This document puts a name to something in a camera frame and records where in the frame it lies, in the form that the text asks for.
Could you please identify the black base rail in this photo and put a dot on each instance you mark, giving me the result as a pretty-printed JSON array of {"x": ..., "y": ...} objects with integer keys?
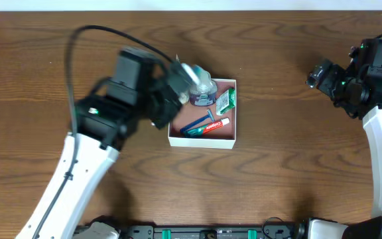
[{"x": 272, "y": 228}]

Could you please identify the green white soap box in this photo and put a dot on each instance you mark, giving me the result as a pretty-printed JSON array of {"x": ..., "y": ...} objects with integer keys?
[{"x": 225, "y": 102}]

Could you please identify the blue disposable razor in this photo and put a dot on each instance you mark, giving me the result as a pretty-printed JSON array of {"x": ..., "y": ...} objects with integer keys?
[{"x": 209, "y": 115}]

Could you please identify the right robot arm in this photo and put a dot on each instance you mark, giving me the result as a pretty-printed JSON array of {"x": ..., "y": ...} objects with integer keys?
[{"x": 372, "y": 228}]

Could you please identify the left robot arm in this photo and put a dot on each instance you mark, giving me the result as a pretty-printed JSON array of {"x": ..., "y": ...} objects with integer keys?
[{"x": 100, "y": 127}]

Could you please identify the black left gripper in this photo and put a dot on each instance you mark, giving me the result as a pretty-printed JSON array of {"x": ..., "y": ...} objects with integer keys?
[{"x": 170, "y": 96}]

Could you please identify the red green toothpaste tube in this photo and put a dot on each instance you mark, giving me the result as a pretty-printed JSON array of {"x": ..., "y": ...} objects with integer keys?
[{"x": 200, "y": 131}]

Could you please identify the small clear pump bottle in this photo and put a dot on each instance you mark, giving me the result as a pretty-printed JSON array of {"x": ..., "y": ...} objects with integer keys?
[{"x": 203, "y": 94}]

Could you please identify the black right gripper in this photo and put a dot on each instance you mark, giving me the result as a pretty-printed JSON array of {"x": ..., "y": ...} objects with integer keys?
[{"x": 323, "y": 78}]

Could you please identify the white square box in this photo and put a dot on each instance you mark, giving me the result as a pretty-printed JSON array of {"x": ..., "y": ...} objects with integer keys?
[{"x": 221, "y": 138}]

